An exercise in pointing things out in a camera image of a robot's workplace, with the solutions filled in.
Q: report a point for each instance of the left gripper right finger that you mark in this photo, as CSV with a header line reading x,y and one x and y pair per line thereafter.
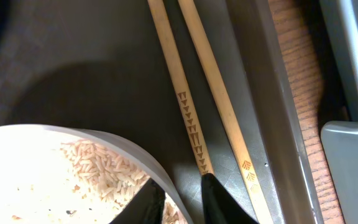
x,y
219,206

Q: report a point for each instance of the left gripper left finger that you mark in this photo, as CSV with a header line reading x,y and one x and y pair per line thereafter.
x,y
145,208

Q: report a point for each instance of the grey dishwasher rack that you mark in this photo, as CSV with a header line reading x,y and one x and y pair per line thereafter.
x,y
340,138

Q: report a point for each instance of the right wooden chopstick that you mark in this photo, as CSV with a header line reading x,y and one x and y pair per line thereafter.
x,y
226,111

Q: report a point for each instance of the wooden chopstick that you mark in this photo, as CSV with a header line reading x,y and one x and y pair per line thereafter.
x,y
226,111
180,84

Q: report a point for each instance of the dark brown serving tray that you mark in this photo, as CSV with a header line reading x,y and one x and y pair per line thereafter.
x,y
98,65

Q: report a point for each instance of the left wooden chopstick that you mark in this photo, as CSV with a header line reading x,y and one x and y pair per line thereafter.
x,y
180,84

